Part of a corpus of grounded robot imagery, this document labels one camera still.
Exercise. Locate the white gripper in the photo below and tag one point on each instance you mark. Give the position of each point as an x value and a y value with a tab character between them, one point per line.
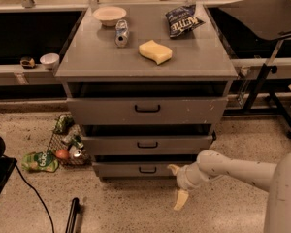
184	178

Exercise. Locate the grey bottom drawer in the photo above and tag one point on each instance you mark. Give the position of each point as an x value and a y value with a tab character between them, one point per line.
139	166

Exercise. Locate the grey drawer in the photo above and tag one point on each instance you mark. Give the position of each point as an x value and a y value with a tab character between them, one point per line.
159	139
140	103
139	166

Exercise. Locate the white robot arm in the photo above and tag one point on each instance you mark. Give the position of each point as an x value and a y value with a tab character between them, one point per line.
275	179

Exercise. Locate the grey middle drawer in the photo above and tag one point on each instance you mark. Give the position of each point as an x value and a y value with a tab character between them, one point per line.
159	139

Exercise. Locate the grey drawer cabinet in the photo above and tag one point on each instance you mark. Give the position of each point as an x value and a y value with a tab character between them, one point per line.
93	56

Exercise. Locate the grey top drawer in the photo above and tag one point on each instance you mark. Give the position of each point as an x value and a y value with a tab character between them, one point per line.
140	103

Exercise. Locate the silver can in basket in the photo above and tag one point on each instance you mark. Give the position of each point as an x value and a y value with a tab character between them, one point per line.
74	152

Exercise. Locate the green bottle in basket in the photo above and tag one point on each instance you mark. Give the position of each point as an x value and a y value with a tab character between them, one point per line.
73	140

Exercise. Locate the black pole on floor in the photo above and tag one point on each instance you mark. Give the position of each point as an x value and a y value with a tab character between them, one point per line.
74	210

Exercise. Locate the red apple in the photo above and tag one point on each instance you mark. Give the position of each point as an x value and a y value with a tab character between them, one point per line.
62	154

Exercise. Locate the green chip bag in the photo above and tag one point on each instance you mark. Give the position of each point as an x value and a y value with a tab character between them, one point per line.
63	124

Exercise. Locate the yellow sponge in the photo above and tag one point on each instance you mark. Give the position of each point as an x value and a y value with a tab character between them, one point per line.
156	52

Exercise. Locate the green snack pouch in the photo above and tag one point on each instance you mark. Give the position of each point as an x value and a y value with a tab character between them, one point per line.
43	161

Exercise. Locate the blue chip bag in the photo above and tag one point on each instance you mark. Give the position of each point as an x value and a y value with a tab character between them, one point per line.
182	20

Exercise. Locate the crushed silver soda can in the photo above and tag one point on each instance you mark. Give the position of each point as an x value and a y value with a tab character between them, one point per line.
121	33

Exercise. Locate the white bowl on cabinet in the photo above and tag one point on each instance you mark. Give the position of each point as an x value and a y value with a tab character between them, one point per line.
109	16

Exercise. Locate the black tray stand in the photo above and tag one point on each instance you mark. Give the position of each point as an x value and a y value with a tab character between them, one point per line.
257	36

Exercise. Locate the tape measure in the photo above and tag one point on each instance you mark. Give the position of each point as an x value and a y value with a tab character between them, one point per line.
27	63

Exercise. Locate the wire basket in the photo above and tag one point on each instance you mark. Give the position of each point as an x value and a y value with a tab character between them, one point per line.
55	144

